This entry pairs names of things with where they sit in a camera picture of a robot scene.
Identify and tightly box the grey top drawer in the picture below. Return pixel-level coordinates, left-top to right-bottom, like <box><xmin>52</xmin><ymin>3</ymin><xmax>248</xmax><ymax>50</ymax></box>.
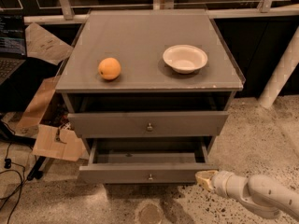
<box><xmin>68</xmin><ymin>111</ymin><xmax>228</xmax><ymax>138</ymax></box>

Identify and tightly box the open cardboard box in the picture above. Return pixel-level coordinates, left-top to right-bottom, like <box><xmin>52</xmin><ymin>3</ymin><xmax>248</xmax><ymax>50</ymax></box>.
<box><xmin>17</xmin><ymin>76</ymin><xmax>86</xmax><ymax>161</ymax></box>

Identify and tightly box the black cable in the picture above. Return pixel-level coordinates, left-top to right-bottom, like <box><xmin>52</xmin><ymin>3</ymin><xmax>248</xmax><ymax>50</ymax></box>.
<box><xmin>0</xmin><ymin>121</ymin><xmax>26</xmax><ymax>224</ymax></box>

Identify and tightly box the white diagonal post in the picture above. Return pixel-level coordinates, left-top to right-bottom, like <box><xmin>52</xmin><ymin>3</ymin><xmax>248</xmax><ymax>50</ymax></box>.
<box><xmin>258</xmin><ymin>27</ymin><xmax>299</xmax><ymax>108</ymax></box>

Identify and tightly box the grey drawer cabinet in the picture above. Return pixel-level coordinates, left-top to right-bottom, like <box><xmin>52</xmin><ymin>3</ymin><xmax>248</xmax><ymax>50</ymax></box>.
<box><xmin>55</xmin><ymin>8</ymin><xmax>246</xmax><ymax>156</ymax></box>

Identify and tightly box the white bowl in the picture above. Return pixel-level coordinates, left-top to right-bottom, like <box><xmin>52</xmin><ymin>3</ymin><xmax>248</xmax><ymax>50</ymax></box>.
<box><xmin>163</xmin><ymin>45</ymin><xmax>208</xmax><ymax>74</ymax></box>

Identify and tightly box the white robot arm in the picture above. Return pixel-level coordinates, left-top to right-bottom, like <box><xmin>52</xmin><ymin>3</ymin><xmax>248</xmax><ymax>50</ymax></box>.
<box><xmin>195</xmin><ymin>170</ymin><xmax>299</xmax><ymax>220</ymax></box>

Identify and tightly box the grey drawer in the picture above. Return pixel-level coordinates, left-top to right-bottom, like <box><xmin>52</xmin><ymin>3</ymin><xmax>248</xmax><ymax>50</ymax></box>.
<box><xmin>79</xmin><ymin>137</ymin><xmax>217</xmax><ymax>184</ymax></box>
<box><xmin>68</xmin><ymin>111</ymin><xmax>228</xmax><ymax>138</ymax></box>

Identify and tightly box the brown paper sheet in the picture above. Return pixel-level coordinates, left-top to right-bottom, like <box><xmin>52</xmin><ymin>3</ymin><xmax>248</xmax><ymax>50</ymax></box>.
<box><xmin>25</xmin><ymin>23</ymin><xmax>73</xmax><ymax>65</ymax></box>

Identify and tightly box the black laptop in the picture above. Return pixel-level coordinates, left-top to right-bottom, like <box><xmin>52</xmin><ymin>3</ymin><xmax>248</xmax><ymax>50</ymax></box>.
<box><xmin>0</xmin><ymin>14</ymin><xmax>27</xmax><ymax>85</ymax></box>

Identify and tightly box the round floor drain cover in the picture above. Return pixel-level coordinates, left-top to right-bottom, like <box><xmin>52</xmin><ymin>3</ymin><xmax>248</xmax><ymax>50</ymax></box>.
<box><xmin>135</xmin><ymin>203</ymin><xmax>164</xmax><ymax>224</ymax></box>

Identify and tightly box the orange fruit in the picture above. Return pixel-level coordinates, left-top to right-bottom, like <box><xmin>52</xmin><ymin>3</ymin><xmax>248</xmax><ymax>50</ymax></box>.
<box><xmin>98</xmin><ymin>58</ymin><xmax>121</xmax><ymax>80</ymax></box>

